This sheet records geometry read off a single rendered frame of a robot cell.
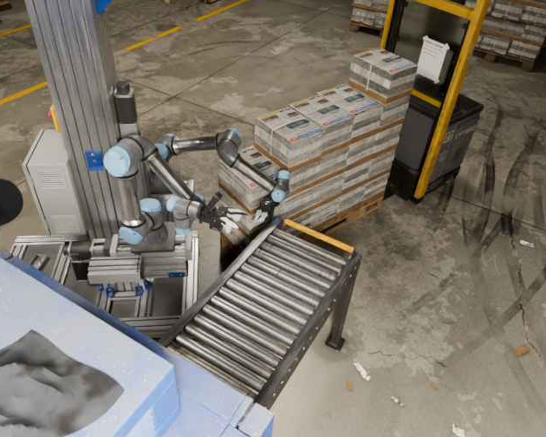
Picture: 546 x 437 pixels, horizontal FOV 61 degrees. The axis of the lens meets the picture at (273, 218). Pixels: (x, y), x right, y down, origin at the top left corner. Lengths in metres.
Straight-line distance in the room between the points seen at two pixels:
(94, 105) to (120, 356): 1.52
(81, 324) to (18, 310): 0.14
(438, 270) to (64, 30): 2.94
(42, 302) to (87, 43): 1.33
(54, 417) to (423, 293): 2.98
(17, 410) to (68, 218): 1.80
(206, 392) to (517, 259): 3.37
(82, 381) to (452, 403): 2.49
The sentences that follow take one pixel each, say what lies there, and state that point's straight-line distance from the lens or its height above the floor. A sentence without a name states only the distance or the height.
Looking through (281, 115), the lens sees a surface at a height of 1.06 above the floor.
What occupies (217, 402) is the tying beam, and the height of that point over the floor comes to 1.55.
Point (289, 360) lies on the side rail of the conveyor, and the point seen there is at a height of 0.80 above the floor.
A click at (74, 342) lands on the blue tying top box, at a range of 1.05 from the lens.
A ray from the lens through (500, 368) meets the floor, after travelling 3.42.
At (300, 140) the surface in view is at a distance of 2.92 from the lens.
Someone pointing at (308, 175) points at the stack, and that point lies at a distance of 3.20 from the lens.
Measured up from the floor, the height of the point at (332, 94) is 1.07.
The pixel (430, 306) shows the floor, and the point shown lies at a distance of 3.54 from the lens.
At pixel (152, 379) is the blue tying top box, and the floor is 1.75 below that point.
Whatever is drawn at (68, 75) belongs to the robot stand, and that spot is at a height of 1.66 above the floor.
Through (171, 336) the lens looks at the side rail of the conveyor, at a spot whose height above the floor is 0.80.
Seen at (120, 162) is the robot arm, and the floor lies 1.43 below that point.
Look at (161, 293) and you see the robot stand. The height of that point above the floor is 0.21.
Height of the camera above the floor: 2.57
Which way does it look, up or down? 41 degrees down
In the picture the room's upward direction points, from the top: 4 degrees clockwise
